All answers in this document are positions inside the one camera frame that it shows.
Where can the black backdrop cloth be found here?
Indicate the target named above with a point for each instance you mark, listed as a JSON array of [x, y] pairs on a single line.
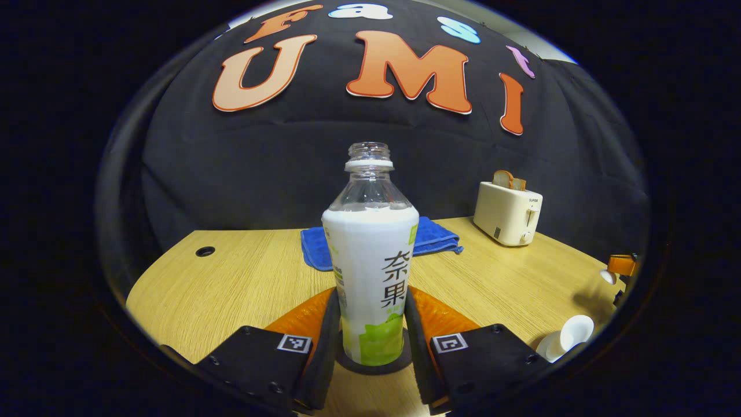
[[231, 162]]

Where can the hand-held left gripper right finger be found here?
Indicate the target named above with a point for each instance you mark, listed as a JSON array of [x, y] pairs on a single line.
[[419, 359]]

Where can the white teacup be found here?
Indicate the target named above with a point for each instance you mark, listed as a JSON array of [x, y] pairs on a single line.
[[576, 330]]

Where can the toasted bread slice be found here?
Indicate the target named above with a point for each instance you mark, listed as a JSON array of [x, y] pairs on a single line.
[[502, 178], [518, 185]]

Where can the dark brown round coaster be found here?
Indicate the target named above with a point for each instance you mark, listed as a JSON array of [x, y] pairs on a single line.
[[373, 369]]

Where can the blue folded towel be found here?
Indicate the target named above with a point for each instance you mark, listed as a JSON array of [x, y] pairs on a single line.
[[437, 237]]

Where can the white saucer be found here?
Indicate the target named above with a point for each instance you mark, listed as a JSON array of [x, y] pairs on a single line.
[[542, 350]]

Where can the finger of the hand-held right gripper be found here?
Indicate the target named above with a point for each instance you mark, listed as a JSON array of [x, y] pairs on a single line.
[[622, 265], [620, 297]]

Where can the green label water bottle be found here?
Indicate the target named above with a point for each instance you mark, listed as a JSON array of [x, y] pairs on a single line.
[[370, 260]]

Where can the cream toaster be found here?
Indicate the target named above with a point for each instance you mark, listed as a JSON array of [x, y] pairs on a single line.
[[503, 211]]

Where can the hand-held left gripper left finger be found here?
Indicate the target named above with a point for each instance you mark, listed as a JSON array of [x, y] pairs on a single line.
[[327, 359]]

